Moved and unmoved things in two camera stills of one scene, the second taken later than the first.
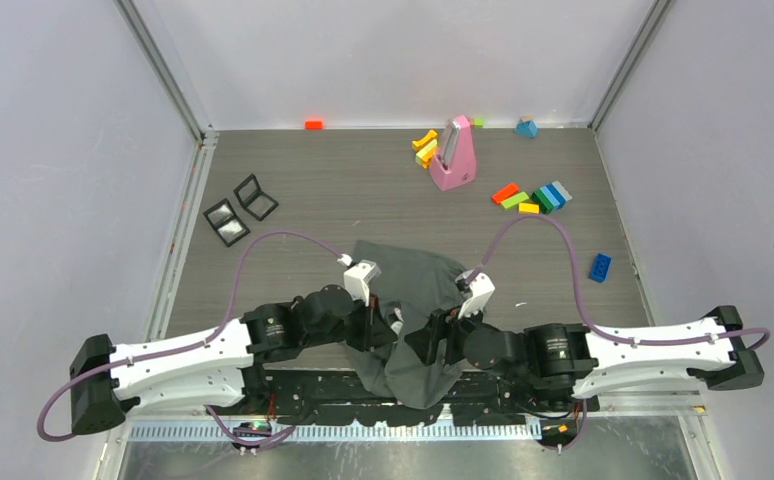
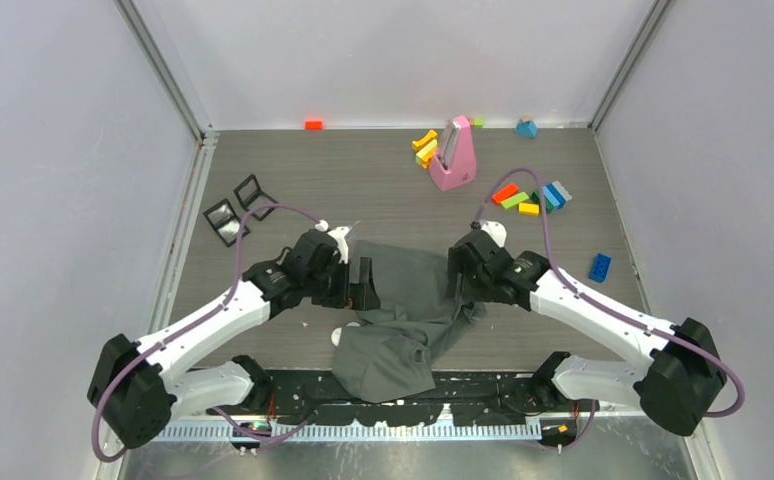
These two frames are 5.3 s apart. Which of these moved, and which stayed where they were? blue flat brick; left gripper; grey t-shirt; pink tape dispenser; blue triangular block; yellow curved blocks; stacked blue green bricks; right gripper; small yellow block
Moved: grey t-shirt; left gripper; right gripper
Stayed: blue triangular block; small yellow block; stacked blue green bricks; blue flat brick; yellow curved blocks; pink tape dispenser
